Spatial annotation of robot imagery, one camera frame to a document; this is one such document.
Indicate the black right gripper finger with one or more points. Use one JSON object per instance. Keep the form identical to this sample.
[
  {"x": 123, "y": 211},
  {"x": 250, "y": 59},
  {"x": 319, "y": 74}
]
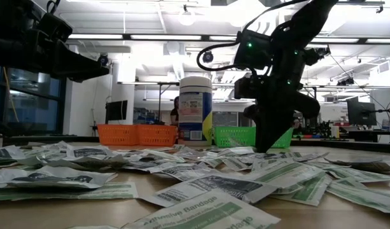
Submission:
[{"x": 268, "y": 136}]

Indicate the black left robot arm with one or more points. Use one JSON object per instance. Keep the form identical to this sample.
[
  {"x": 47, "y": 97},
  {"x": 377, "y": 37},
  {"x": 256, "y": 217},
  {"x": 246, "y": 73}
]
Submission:
[{"x": 10, "y": 16}]

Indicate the black round ceiling fixture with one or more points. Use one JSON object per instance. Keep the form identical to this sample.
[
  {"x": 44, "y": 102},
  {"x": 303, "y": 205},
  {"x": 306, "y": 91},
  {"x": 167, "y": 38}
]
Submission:
[
  {"x": 208, "y": 56},
  {"x": 103, "y": 59}
]

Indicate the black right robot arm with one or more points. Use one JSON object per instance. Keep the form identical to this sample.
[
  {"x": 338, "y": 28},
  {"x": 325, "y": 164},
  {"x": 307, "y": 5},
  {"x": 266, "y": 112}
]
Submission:
[{"x": 309, "y": 19}]

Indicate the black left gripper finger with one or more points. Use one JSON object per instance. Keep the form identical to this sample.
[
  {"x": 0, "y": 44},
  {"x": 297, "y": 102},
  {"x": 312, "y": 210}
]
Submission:
[{"x": 80, "y": 68}]

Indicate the round pendant lamp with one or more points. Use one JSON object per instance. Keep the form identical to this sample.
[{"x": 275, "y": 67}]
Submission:
[{"x": 186, "y": 17}]

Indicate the white antiseptic towelette packet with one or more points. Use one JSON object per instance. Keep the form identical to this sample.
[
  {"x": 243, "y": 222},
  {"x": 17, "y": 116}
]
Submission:
[
  {"x": 89, "y": 152},
  {"x": 140, "y": 164},
  {"x": 51, "y": 147},
  {"x": 261, "y": 163},
  {"x": 366, "y": 165},
  {"x": 4, "y": 154},
  {"x": 86, "y": 163},
  {"x": 54, "y": 178},
  {"x": 185, "y": 171},
  {"x": 226, "y": 186}
]

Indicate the black wall monitor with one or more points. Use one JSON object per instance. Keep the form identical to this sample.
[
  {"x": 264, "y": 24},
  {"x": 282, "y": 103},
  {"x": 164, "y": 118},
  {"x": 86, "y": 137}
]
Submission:
[{"x": 116, "y": 110}]

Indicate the black framed window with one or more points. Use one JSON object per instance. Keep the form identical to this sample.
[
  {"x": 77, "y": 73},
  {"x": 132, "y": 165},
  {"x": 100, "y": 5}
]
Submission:
[{"x": 32, "y": 105}]

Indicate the long ceiling light strip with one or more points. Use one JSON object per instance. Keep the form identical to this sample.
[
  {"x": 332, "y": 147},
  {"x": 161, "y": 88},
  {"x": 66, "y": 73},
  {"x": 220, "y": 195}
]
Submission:
[
  {"x": 165, "y": 37},
  {"x": 334, "y": 40},
  {"x": 382, "y": 40},
  {"x": 223, "y": 38},
  {"x": 94, "y": 36}
]

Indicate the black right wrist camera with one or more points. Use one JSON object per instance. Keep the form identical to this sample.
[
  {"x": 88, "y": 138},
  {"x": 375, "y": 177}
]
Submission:
[{"x": 245, "y": 87}]

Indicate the black desk monitor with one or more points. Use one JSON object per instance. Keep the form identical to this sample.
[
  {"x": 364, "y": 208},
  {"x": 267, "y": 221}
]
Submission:
[{"x": 361, "y": 113}]

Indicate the white disinfecting wipes canister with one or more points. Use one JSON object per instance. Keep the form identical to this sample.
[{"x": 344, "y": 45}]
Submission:
[{"x": 194, "y": 111}]

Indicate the orange plastic mesh basket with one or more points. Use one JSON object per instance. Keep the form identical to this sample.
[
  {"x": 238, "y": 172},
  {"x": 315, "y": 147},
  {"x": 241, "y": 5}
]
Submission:
[
  {"x": 156, "y": 135},
  {"x": 118, "y": 135}
]

